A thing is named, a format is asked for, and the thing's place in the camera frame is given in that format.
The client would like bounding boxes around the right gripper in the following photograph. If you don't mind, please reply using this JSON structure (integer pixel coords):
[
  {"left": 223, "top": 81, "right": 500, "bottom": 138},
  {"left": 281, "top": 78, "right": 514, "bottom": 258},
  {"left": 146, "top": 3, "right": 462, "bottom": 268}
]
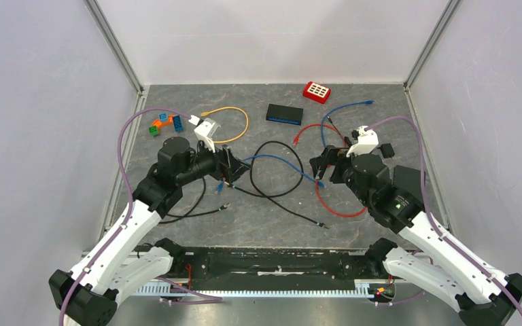
[{"left": 309, "top": 145, "right": 371, "bottom": 207}]

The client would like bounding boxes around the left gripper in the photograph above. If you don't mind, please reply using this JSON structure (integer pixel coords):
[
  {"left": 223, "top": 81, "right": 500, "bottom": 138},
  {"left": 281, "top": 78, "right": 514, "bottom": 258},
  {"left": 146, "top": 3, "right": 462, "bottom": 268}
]
[{"left": 177, "top": 137, "right": 251, "bottom": 186}]

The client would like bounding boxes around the yellow ethernet cable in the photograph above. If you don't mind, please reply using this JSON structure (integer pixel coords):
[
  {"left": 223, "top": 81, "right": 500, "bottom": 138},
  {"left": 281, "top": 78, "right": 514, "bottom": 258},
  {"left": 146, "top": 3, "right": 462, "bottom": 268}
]
[{"left": 201, "top": 106, "right": 249, "bottom": 145}]

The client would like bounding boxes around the black network switch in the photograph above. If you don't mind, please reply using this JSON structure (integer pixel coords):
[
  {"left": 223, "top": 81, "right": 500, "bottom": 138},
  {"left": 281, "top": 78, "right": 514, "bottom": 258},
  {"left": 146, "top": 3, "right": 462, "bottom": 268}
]
[{"left": 266, "top": 104, "right": 304, "bottom": 126}]

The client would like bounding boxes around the red ethernet cable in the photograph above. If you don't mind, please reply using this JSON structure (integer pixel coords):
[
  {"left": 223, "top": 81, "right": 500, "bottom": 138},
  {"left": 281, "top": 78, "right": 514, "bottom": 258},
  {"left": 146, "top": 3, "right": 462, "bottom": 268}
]
[{"left": 292, "top": 123, "right": 369, "bottom": 219}]

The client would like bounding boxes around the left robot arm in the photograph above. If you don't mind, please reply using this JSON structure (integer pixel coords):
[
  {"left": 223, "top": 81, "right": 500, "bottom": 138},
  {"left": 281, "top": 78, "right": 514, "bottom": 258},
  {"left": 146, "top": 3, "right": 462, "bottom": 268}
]
[{"left": 49, "top": 137, "right": 250, "bottom": 325}]

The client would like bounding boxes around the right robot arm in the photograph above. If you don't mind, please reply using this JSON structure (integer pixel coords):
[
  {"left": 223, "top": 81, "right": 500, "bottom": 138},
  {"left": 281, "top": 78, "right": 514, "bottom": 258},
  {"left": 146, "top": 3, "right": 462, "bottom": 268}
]
[{"left": 309, "top": 146, "right": 522, "bottom": 325}]

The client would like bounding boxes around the red keypad box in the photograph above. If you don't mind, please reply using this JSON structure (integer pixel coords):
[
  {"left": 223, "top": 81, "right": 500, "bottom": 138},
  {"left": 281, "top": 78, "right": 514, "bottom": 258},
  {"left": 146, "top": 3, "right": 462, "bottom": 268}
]
[{"left": 302, "top": 81, "right": 331, "bottom": 104}]

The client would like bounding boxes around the black flat plate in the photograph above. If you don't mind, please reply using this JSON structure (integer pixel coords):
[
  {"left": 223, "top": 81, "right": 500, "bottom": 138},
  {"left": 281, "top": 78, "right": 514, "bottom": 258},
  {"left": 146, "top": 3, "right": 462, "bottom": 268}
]
[{"left": 393, "top": 165, "right": 423, "bottom": 201}]

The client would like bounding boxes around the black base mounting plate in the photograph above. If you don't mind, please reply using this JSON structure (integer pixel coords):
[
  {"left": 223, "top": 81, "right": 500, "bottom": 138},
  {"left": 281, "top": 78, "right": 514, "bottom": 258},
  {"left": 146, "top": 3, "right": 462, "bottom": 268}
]
[{"left": 135, "top": 244, "right": 399, "bottom": 293}]

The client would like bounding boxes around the long blue ethernet cable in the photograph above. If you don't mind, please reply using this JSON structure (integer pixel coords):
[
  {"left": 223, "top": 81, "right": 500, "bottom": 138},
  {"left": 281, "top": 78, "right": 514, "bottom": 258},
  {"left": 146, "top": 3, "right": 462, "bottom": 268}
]
[{"left": 215, "top": 154, "right": 326, "bottom": 195}]

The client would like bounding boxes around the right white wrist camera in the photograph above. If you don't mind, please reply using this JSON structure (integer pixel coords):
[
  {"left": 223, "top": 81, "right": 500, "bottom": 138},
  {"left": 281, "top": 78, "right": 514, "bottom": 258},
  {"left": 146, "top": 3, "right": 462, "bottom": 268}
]
[{"left": 345, "top": 126, "right": 379, "bottom": 158}]

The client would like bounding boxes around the long black cable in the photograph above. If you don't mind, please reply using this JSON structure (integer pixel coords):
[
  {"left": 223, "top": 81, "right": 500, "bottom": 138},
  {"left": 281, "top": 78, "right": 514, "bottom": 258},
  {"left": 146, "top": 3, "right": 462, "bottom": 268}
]
[{"left": 229, "top": 141, "right": 330, "bottom": 230}]

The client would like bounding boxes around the colourful toy block chain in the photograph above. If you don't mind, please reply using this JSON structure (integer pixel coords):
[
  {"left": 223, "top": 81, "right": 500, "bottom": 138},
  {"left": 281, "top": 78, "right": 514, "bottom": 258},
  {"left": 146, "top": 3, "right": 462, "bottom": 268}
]
[{"left": 148, "top": 111, "right": 184, "bottom": 137}]

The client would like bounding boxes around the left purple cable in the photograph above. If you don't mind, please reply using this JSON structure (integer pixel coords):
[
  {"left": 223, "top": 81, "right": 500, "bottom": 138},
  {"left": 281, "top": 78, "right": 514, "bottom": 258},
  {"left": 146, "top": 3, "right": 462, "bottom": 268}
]
[{"left": 58, "top": 107, "right": 194, "bottom": 326}]

